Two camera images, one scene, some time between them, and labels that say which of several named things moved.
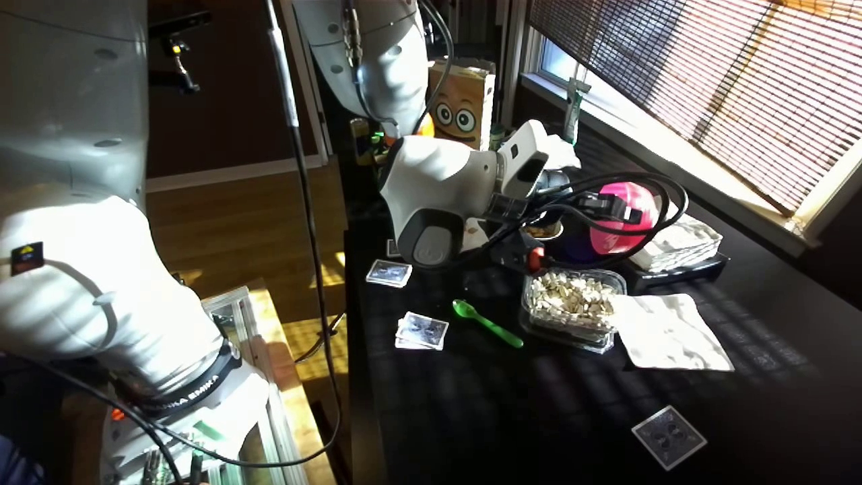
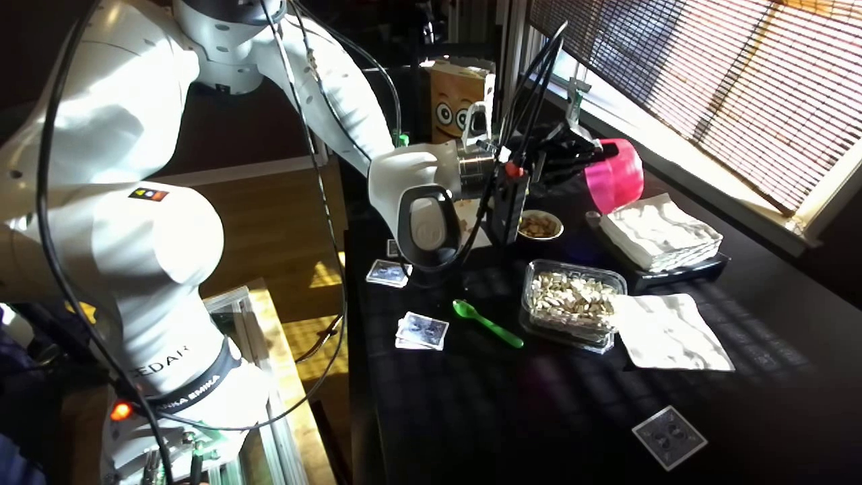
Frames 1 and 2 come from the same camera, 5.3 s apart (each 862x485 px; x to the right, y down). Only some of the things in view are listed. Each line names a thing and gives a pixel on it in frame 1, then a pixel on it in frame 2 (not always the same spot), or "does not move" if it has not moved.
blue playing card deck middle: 418,333 does not move
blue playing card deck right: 388,273 does not move
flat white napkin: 666,333 does not move
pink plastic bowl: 626,234 to 616,184
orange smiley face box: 461,101 does not move
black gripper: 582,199 to 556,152
